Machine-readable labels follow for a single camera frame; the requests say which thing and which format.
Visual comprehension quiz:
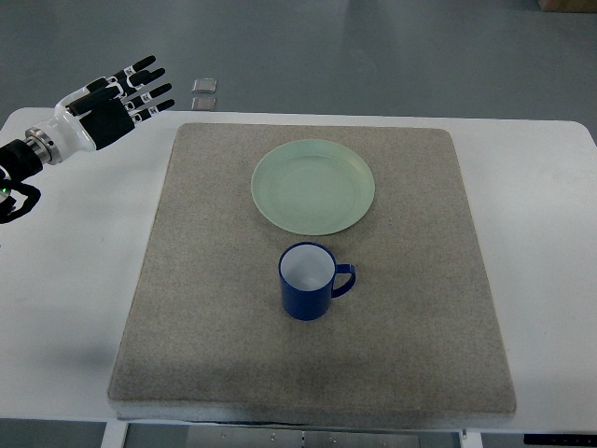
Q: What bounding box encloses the beige felt mat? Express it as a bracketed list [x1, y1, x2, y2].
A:
[108, 123, 516, 425]

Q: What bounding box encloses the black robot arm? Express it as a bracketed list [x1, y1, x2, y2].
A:
[1, 139, 43, 224]

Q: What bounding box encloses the lower floor socket plate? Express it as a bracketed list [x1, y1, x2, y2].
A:
[191, 96, 216, 111]

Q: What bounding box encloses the light green plate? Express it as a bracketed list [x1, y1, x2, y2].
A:
[251, 139, 376, 235]

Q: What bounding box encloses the blue mug white inside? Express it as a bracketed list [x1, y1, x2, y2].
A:
[278, 242, 356, 321]

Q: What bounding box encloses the metal table frame bar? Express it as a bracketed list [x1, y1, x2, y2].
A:
[186, 427, 421, 448]

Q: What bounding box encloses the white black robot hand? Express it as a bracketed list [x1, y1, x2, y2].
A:
[24, 55, 174, 165]

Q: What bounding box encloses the cardboard box corner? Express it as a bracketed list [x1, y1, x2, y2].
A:
[537, 0, 597, 13]

